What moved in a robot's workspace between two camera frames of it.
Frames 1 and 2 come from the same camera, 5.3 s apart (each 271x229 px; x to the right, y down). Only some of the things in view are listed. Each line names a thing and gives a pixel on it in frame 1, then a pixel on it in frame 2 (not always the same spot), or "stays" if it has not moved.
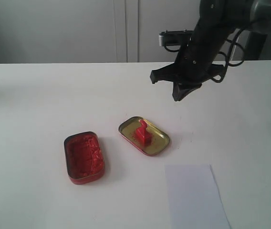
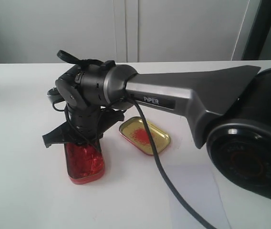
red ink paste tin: [84, 157] stays
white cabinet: [83, 31] stays
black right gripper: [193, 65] -> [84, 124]
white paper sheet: [193, 199] stays
